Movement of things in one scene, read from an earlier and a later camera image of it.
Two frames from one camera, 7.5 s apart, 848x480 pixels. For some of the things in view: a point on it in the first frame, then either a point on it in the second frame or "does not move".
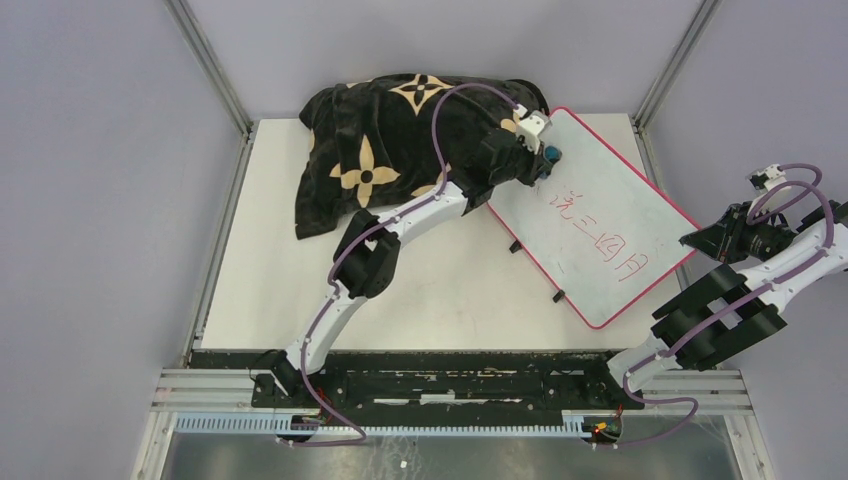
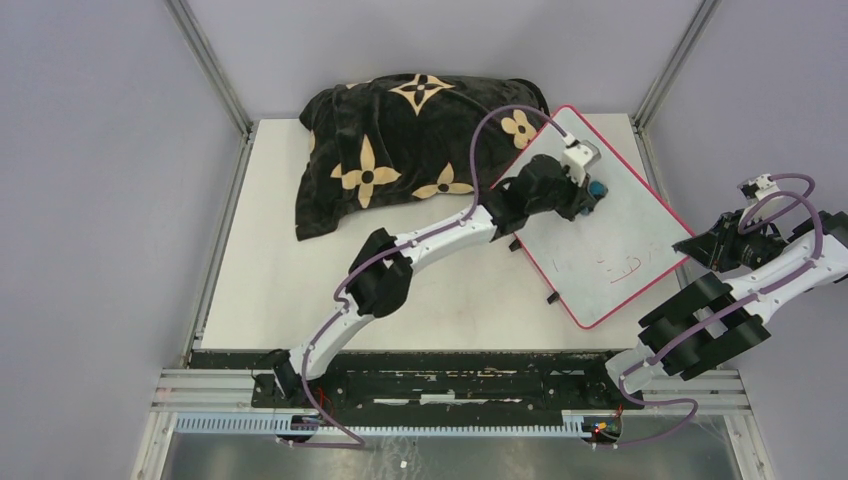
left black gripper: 535,163 to 579,197
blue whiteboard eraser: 553,155 to 597,189
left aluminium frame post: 210,64 does not move
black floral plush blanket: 367,144 does not move
